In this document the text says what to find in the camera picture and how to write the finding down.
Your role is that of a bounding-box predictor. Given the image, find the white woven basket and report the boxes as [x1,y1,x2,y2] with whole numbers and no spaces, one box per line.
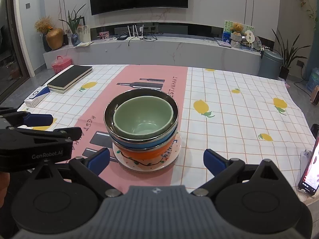
[230,33,243,48]

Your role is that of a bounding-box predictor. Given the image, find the round white hand fan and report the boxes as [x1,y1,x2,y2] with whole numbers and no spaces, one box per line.
[243,29,255,43]

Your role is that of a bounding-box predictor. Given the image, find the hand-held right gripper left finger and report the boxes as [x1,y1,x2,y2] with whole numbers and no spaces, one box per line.
[32,148,122,197]

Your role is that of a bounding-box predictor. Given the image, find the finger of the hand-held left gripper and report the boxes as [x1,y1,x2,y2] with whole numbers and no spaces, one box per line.
[0,107,54,128]
[0,127,83,145]

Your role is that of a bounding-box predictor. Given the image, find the long leaf potted plant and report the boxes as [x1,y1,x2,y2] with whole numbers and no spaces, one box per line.
[272,28,312,80]

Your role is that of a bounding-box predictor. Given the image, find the small pink heater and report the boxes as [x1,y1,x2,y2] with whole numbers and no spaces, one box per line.
[310,85,319,105]

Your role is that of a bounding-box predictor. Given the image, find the dark glass sliding door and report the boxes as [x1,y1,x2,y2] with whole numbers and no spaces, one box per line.
[0,0,35,102]

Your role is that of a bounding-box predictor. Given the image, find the painted white plate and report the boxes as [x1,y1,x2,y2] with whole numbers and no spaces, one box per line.
[113,131,181,172]

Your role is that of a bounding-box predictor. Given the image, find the grey trash bin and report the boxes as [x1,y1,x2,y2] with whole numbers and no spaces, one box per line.
[258,50,284,80]

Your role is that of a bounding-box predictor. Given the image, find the white router with antennas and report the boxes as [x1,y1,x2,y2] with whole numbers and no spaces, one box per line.
[127,25,145,41]

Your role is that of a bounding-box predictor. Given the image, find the dried yellow flowers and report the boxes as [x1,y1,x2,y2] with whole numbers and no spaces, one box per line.
[34,16,54,34]

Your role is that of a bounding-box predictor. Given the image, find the blue steel bowl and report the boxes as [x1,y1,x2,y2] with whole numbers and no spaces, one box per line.
[104,89,179,151]

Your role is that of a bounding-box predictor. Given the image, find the black vase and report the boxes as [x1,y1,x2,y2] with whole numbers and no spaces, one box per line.
[42,33,52,53]

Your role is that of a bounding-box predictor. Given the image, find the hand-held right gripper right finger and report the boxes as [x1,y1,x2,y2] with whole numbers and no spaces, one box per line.
[192,149,282,197]

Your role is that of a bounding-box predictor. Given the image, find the orange steel bowl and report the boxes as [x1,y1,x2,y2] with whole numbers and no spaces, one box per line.
[113,129,178,160]

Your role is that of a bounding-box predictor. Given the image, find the elephant drawing card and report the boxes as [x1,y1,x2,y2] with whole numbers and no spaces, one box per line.
[77,25,91,43]

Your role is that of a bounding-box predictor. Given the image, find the brown teddy bear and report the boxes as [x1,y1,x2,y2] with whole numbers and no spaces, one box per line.
[230,22,244,35]

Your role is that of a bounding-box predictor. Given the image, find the pink plastic basket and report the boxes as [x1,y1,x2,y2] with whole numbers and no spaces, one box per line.
[52,56,73,74]

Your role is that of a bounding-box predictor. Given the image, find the green leafy plant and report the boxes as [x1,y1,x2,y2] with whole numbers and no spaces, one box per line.
[59,4,86,35]

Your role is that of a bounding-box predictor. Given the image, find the checked lemon print tablecloth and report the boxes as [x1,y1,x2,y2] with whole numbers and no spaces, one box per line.
[15,64,317,205]

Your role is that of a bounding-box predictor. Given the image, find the white phone stand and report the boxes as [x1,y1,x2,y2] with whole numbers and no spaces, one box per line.
[300,149,312,193]

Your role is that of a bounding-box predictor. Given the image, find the large water bottle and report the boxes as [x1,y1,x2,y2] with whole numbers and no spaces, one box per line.
[306,68,319,92]

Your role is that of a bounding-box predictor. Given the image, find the green ceramic bowl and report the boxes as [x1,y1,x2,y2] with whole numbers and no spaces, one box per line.
[113,96,174,140]

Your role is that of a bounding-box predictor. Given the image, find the smartphone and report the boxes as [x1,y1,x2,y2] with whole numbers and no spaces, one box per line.
[298,131,319,196]

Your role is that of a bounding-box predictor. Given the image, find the black cables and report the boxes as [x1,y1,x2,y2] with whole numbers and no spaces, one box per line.
[128,33,159,47]

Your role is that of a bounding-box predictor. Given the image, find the white and blue box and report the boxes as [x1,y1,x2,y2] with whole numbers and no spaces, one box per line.
[24,86,50,108]

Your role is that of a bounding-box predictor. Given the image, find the gold vase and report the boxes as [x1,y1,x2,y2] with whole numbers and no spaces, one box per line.
[45,28,64,50]

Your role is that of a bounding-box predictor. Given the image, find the green painted picture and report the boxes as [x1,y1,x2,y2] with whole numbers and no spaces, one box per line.
[223,20,255,43]

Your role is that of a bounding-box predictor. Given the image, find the black notebook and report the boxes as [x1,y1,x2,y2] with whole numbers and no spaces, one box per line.
[47,65,93,89]
[50,68,93,94]

